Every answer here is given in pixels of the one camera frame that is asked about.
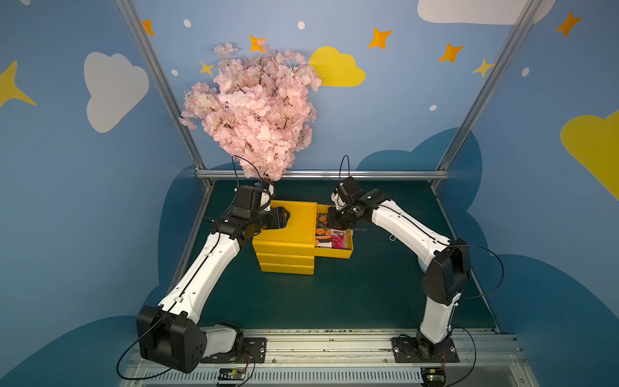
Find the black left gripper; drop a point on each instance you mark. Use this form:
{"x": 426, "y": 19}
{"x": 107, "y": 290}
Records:
{"x": 276, "y": 218}

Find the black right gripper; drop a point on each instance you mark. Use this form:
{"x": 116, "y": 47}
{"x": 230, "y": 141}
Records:
{"x": 338, "y": 220}

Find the orange marigold seed bag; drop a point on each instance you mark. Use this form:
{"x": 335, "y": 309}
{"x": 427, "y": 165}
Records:
{"x": 322, "y": 232}

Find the yellow top drawer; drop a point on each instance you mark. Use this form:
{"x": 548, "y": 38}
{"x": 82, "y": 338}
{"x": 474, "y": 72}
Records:
{"x": 330, "y": 252}

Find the yellow plastic drawer cabinet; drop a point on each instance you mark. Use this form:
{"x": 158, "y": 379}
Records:
{"x": 289, "y": 250}

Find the pink hollyhock seed bag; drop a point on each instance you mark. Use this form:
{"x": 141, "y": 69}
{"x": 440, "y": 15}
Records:
{"x": 338, "y": 239}

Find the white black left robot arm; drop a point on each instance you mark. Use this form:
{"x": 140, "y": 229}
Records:
{"x": 168, "y": 334}

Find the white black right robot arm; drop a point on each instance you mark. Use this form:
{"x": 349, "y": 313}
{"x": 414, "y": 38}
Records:
{"x": 444, "y": 262}

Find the pink blossom artificial tree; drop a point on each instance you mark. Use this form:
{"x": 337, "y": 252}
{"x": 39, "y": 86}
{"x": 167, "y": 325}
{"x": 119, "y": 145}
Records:
{"x": 258, "y": 109}

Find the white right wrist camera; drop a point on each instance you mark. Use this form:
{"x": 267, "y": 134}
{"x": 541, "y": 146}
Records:
{"x": 337, "y": 200}

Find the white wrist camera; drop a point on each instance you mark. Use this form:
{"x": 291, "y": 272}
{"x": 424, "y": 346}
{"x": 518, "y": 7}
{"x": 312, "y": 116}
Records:
{"x": 266, "y": 192}
{"x": 337, "y": 200}

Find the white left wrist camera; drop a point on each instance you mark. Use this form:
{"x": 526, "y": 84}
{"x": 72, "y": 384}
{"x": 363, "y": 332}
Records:
{"x": 266, "y": 192}

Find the aluminium frame rail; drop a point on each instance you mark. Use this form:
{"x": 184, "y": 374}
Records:
{"x": 373, "y": 175}

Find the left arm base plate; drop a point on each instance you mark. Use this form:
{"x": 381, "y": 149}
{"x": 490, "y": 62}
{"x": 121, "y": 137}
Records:
{"x": 252, "y": 350}

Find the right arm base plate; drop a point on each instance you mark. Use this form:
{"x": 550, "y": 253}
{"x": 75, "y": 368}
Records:
{"x": 407, "y": 349}

